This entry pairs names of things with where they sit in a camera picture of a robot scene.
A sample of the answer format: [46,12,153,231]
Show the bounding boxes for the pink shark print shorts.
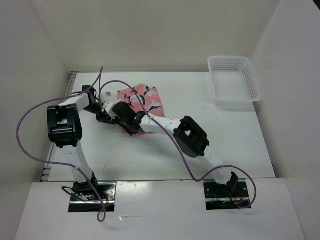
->
[117,83,166,137]

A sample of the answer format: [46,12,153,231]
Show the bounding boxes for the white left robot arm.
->
[47,85,112,200]

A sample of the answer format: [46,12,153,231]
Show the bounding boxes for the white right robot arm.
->
[103,102,239,197]

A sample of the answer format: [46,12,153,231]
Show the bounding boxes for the white perforated plastic basket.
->
[207,55,263,109]

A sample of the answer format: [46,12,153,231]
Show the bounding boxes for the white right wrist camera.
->
[102,100,118,119]

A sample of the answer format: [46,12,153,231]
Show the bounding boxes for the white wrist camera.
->
[102,100,118,119]
[100,91,112,102]

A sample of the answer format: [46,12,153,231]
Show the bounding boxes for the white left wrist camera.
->
[100,91,112,102]

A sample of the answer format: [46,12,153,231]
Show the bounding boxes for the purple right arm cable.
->
[98,80,258,209]

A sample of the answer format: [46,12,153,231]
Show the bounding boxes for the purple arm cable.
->
[98,80,258,209]
[16,66,111,223]

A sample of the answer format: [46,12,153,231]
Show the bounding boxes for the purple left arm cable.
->
[16,66,111,223]

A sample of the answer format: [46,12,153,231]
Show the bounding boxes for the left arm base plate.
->
[61,182,117,213]

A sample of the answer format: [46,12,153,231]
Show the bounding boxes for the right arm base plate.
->
[203,180,251,211]

